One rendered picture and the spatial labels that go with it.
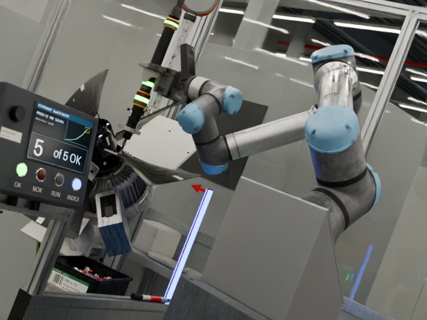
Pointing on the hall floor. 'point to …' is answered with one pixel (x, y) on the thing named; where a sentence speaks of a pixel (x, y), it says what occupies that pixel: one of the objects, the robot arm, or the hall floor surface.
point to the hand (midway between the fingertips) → (147, 65)
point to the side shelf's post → (145, 282)
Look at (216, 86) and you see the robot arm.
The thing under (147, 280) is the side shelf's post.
